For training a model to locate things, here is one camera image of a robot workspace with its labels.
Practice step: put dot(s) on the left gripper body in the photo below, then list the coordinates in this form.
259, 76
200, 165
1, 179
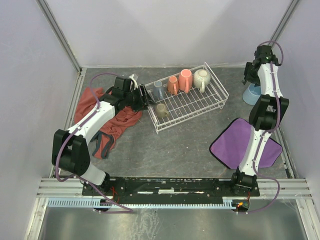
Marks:
143, 95

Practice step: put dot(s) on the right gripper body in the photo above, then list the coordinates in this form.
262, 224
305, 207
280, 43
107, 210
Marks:
248, 74

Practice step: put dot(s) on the grey blue mug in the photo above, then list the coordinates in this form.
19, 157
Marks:
158, 90

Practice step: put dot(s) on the olive green small cup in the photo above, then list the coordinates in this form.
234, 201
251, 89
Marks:
161, 111

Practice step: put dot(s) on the light blue mug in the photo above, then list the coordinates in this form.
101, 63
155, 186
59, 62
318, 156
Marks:
251, 94

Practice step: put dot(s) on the small pink printed mug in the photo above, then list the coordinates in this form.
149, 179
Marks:
173, 85

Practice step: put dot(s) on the white wire dish rack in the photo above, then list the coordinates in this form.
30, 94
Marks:
185, 106

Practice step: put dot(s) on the cream speckled mug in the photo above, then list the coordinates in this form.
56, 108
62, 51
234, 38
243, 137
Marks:
201, 79

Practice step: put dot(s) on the large pink mug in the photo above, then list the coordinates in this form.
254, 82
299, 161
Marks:
185, 80

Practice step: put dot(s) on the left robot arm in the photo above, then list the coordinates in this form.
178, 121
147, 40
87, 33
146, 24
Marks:
101, 118

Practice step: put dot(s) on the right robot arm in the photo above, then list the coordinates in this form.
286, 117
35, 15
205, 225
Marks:
265, 116

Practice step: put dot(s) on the red cloth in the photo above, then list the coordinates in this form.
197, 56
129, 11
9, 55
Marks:
105, 138

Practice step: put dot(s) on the purple cloth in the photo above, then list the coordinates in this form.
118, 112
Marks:
230, 146

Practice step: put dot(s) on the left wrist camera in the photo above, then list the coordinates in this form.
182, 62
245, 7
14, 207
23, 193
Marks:
134, 85

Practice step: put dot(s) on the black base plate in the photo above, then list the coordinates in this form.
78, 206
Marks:
173, 190

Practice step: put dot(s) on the light blue cable duct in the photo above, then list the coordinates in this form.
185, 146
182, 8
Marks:
101, 203

